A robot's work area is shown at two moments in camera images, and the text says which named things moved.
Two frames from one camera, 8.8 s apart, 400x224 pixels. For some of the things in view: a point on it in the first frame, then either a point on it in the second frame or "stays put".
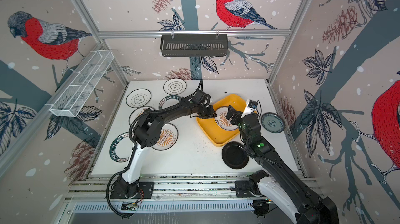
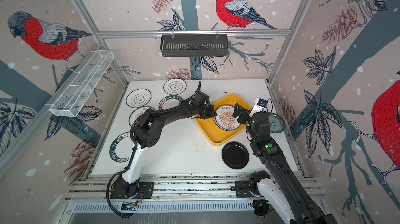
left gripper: x=211 y=113 stays put
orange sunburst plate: x=169 y=136 → x=225 y=121
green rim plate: x=169 y=101 stays put
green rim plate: x=121 y=147 stays put
